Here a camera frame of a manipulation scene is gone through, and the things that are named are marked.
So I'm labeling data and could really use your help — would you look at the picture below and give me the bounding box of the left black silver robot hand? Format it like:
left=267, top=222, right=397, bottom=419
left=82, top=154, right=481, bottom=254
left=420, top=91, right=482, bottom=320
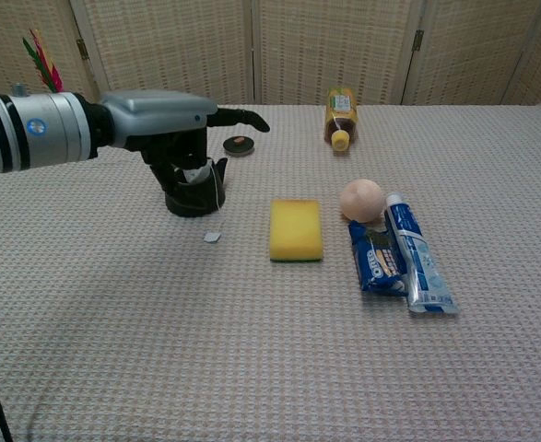
left=88, top=90, right=271, bottom=194

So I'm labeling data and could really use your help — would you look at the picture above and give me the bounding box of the white tea bag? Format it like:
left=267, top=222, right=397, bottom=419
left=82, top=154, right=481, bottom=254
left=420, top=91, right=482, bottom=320
left=184, top=158, right=224, bottom=245

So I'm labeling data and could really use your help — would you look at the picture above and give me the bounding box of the black teapot lid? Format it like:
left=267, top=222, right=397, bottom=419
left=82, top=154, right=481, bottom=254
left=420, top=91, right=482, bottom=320
left=222, top=135, right=256, bottom=157

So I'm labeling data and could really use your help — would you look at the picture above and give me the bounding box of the yellow tea drink bottle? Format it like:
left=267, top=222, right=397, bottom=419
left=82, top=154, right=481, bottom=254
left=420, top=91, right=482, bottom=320
left=323, top=87, right=361, bottom=153

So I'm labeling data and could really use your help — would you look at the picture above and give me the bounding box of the woven folding screen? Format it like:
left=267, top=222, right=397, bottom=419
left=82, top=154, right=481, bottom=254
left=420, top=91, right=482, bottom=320
left=0, top=0, right=541, bottom=112

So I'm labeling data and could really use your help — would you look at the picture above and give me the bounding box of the colourful feather shuttlecock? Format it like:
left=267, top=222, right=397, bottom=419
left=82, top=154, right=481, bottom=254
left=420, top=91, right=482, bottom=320
left=21, top=29, right=65, bottom=94

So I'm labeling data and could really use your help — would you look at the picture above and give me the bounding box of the yellow sponge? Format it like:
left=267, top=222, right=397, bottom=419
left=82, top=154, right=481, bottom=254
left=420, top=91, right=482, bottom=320
left=269, top=198, right=325, bottom=263

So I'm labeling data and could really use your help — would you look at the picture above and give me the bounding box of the peach coloured egg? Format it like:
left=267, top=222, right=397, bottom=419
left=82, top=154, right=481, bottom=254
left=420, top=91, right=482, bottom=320
left=339, top=178, right=386, bottom=223

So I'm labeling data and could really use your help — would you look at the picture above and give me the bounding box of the beige woven tablecloth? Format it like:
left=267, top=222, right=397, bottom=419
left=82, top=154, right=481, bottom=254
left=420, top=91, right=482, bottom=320
left=0, top=96, right=541, bottom=442

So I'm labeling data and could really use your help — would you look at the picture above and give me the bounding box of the blue Oreo cookie pack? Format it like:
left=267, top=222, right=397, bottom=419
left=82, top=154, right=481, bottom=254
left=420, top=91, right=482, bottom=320
left=347, top=219, right=409, bottom=297

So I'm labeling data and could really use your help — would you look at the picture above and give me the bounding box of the blue white toothpaste tube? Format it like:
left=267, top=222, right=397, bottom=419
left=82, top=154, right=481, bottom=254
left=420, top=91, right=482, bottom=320
left=383, top=192, right=460, bottom=317

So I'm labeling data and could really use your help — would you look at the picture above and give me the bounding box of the black teapot with handle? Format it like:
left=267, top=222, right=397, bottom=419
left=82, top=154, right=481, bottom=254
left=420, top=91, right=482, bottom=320
left=163, top=157, right=229, bottom=218

